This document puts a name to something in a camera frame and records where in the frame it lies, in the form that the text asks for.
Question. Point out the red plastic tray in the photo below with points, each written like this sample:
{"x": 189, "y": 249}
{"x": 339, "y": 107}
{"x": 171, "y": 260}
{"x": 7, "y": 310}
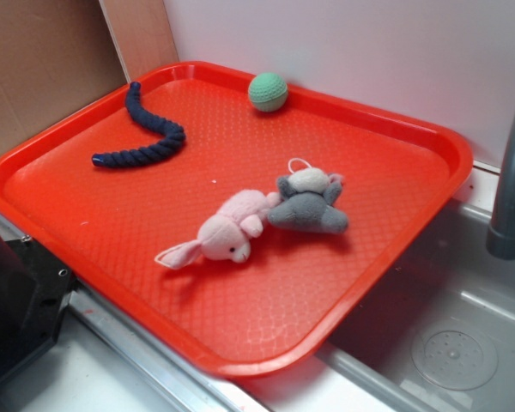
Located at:
{"x": 228, "y": 319}

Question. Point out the grey toy sink basin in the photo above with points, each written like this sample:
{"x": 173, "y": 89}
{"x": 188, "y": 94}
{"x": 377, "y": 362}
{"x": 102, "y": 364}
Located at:
{"x": 437, "y": 333}

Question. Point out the grey plush animal toy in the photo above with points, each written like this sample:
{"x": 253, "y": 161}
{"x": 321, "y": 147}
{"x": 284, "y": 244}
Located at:
{"x": 308, "y": 195}

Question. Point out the brown cardboard panel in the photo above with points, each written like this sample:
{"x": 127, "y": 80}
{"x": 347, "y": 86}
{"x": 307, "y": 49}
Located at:
{"x": 58, "y": 56}

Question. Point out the pink plush bunny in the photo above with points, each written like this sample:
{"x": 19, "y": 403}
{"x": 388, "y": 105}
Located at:
{"x": 227, "y": 234}

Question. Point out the green dimpled ball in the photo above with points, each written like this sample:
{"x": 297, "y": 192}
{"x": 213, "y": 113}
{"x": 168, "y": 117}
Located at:
{"x": 267, "y": 92}

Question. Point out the navy blue rope toy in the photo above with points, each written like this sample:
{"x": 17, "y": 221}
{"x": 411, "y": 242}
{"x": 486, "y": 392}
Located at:
{"x": 172, "y": 137}

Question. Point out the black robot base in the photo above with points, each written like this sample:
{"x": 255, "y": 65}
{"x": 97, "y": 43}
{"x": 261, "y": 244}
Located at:
{"x": 34, "y": 291}

